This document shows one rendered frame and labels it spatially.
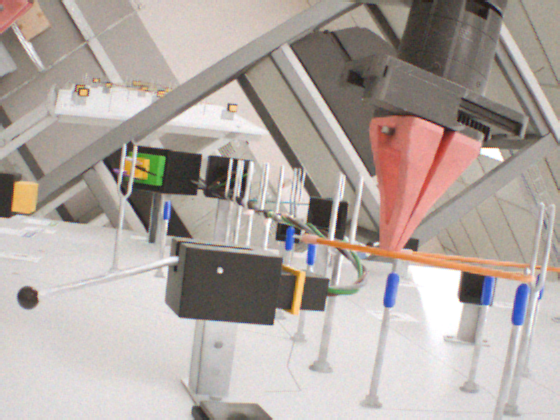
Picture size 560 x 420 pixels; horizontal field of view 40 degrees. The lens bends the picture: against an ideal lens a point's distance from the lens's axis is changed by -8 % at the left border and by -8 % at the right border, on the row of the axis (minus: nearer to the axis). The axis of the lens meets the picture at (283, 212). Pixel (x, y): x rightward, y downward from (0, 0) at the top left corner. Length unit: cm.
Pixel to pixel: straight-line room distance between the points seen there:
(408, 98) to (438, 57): 4
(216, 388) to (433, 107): 20
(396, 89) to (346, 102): 112
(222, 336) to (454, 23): 22
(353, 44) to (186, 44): 658
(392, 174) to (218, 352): 14
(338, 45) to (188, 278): 116
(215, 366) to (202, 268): 6
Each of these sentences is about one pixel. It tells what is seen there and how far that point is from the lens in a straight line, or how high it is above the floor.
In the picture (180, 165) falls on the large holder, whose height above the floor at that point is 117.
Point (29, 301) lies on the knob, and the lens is 45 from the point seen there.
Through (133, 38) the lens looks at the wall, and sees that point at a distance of 806.
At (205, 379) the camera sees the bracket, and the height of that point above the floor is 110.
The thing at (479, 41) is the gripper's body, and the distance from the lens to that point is 46.
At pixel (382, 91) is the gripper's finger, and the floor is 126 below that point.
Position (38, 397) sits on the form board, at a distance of 44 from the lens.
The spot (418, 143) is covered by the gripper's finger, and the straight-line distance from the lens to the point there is 44.
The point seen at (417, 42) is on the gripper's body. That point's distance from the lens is 46.
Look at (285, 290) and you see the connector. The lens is 47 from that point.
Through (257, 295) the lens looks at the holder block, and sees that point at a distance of 46.
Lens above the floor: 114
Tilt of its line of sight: 6 degrees up
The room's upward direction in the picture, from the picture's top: 57 degrees clockwise
